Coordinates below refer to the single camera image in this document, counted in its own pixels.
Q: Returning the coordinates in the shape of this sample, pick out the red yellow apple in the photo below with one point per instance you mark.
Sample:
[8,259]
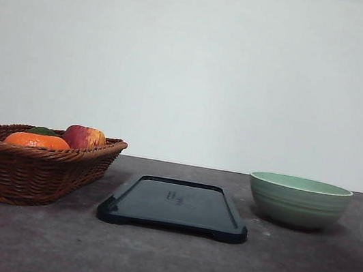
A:
[80,136]

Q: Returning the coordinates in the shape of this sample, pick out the dark blue rectangular tray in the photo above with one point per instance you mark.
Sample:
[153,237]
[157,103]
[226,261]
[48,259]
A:
[175,205]

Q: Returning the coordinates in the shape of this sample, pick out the orange tangerine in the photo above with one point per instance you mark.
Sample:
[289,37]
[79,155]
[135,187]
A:
[37,140]

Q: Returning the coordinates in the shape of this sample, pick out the brown wicker basket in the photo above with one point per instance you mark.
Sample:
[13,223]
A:
[40,166]

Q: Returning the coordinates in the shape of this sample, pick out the green avocado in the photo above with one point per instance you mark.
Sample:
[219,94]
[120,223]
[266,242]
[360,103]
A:
[43,130]

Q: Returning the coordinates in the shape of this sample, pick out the green ceramic bowl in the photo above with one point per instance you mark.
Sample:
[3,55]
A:
[299,201]

